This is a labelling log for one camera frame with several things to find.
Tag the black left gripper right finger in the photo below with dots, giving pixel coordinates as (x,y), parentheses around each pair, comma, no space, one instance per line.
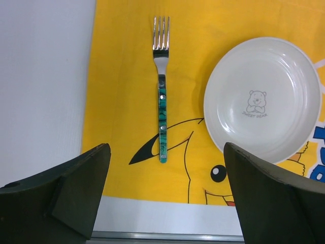
(273,204)

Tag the aluminium rail frame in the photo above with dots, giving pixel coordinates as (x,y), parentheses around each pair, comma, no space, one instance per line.
(115,235)

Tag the cream round plate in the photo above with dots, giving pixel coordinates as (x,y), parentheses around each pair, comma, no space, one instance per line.
(264,96)

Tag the yellow cartoon placemat cloth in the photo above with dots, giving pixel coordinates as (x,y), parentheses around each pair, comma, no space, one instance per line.
(121,103)

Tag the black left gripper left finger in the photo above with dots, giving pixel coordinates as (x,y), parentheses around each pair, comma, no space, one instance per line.
(58,205)

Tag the fork with green handle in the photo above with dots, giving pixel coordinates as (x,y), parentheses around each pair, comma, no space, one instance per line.
(160,47)

